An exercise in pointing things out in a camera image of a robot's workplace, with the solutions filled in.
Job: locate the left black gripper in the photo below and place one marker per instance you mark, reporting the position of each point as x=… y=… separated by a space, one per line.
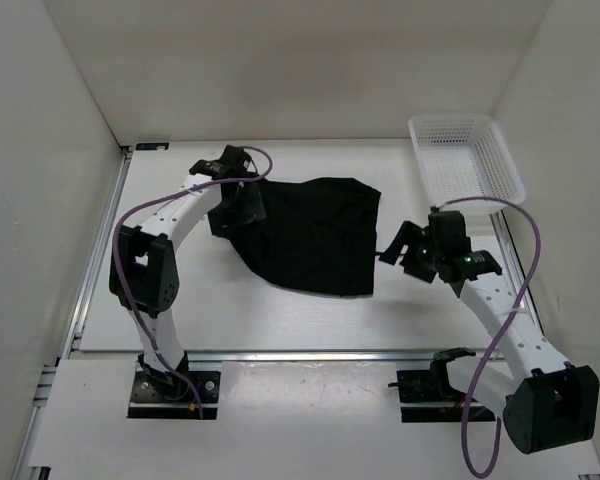
x=250 y=212

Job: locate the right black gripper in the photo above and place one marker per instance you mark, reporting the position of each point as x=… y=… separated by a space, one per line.
x=408 y=233

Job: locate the black sport shorts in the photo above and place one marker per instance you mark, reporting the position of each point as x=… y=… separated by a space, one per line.
x=318 y=236

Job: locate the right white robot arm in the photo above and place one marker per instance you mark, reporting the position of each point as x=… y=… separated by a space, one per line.
x=544 y=401

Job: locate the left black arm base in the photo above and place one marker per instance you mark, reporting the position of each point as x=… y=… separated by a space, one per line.
x=158 y=395

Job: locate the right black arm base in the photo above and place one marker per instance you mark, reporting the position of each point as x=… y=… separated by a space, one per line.
x=426 y=396

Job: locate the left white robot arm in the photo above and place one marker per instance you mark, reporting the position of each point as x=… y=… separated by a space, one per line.
x=144 y=274

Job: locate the white perforated plastic basket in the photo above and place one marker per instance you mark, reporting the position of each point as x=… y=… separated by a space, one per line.
x=462 y=155

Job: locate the blue label sticker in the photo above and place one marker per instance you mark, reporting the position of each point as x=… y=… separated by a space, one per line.
x=152 y=146

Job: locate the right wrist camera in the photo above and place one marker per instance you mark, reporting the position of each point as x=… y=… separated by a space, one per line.
x=447 y=232

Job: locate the aluminium front rail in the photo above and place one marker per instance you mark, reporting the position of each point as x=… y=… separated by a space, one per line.
x=311 y=355

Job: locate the aluminium left side rail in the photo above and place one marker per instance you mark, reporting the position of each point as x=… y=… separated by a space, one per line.
x=74 y=325

